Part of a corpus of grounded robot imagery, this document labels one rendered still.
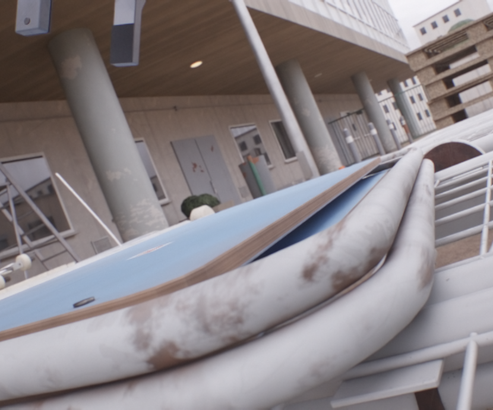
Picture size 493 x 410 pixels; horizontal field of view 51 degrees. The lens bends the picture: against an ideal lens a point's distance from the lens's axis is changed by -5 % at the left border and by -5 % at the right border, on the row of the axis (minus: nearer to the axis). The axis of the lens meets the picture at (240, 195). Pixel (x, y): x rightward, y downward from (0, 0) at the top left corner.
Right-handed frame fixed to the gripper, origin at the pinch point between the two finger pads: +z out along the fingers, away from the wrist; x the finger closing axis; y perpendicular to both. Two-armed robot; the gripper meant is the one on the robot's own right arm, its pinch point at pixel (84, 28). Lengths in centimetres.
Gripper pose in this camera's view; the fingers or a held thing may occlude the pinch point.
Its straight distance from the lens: 51.4
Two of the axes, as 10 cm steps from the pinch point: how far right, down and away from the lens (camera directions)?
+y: 9.3, 0.4, -3.6
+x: 3.6, -0.2, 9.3
